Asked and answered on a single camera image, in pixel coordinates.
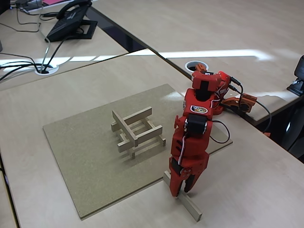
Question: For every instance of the wooden stick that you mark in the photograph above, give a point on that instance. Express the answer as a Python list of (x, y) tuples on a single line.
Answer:
[(192, 209), (152, 133), (124, 128), (133, 155), (140, 115), (162, 142)]

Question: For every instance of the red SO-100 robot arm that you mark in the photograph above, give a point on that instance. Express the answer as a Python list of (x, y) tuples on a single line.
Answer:
[(194, 142)]

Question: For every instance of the small orange plastic part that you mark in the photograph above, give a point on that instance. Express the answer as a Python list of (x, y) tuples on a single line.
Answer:
[(267, 134)]

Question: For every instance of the brown MDF board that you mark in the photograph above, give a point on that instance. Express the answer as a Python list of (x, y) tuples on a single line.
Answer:
[(95, 166)]

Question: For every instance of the black office chair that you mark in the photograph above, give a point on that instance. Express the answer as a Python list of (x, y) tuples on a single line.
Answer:
[(295, 133)]

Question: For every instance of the black clamp-mounted stand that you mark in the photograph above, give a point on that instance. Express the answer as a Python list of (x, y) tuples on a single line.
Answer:
[(299, 69)]

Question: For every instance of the black desk phone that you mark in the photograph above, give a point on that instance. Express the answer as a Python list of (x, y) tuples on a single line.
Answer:
[(66, 23)]

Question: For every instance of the pink paper sheet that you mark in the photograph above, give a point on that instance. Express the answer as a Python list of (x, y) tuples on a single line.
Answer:
[(51, 2)]

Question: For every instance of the dark monitor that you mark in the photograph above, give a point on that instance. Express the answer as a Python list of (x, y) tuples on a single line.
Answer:
[(3, 6)]

